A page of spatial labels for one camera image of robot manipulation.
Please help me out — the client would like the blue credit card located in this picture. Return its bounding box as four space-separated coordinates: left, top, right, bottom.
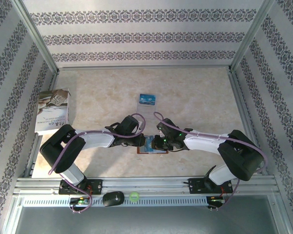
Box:
144 136 155 152
139 94 158 106

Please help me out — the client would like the brown leather card holder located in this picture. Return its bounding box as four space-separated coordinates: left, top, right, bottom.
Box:
136 135 169 155

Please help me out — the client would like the clear card sleeve blue card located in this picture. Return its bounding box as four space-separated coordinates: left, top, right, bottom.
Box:
136 94 159 119

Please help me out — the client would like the black computer mouse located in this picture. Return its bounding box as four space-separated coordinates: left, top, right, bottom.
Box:
102 191 125 207

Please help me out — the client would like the white paperback book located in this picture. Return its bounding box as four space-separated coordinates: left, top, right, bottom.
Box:
34 88 73 136

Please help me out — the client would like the small circuit board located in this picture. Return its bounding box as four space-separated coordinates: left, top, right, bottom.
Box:
69 197 92 206
207 195 227 204

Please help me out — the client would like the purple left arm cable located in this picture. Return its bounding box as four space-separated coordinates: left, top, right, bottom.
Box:
48 113 146 215

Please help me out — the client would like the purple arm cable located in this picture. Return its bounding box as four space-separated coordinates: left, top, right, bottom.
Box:
153 111 269 212
48 113 146 215

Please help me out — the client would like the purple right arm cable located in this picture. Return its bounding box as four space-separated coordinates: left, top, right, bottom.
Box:
153 111 269 212

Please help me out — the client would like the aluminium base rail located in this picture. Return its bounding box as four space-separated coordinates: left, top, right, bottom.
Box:
13 175 278 195

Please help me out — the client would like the slotted grey cable duct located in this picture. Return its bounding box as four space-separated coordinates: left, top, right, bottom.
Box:
21 196 208 208

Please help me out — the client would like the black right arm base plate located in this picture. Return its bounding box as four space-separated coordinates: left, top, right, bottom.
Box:
183 177 234 195

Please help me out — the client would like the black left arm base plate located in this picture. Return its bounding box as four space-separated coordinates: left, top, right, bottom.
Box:
58 179 104 195

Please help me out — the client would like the aluminium side rail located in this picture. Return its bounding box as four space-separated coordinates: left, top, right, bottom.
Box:
228 69 269 176
24 73 59 178

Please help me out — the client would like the aluminium frame post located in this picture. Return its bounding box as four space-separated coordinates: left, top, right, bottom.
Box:
12 0 60 74
230 0 276 72

